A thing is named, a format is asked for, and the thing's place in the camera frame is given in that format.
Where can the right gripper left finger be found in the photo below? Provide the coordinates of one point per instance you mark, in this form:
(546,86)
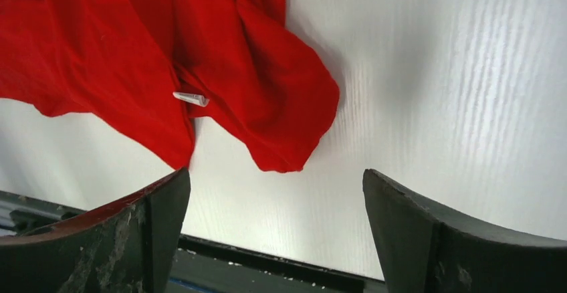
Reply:
(127,245)

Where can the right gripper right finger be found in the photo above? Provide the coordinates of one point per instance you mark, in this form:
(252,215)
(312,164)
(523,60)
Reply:
(426,246)

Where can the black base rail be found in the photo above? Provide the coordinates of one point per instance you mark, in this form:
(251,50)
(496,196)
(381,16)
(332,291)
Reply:
(200,265)

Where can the red t shirt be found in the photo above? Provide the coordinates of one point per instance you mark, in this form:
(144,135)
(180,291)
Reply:
(148,68)

